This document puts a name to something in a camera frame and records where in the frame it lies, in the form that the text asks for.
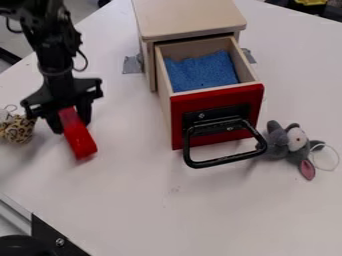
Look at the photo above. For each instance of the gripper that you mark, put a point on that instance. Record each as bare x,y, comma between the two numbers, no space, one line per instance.
67,91

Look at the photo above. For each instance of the red block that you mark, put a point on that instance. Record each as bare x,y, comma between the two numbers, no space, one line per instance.
79,138

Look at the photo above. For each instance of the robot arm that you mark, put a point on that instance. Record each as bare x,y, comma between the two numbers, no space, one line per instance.
51,40

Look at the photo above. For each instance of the drawer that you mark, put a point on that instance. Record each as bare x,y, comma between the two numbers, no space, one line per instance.
214,110

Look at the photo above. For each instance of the leopard print plush toy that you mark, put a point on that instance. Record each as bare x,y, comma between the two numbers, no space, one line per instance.
17,128

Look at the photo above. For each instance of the blue cloth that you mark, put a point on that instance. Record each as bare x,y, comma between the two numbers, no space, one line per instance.
201,71

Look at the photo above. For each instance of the cabinet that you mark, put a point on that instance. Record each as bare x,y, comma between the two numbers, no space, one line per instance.
187,15

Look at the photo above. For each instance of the grey plush mouse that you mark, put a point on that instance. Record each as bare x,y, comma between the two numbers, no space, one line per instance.
289,141

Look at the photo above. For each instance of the grey metal bracket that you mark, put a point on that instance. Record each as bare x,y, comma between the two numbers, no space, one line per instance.
249,56
131,65

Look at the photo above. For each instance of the black metal mount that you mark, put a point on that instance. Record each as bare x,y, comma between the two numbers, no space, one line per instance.
42,238

